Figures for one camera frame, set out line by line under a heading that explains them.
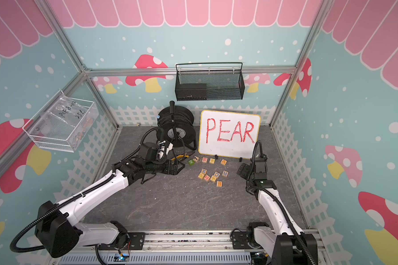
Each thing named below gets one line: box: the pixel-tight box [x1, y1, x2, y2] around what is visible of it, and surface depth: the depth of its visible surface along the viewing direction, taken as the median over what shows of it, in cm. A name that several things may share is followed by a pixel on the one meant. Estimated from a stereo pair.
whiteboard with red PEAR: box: [197, 109, 261, 159], surface depth 99 cm
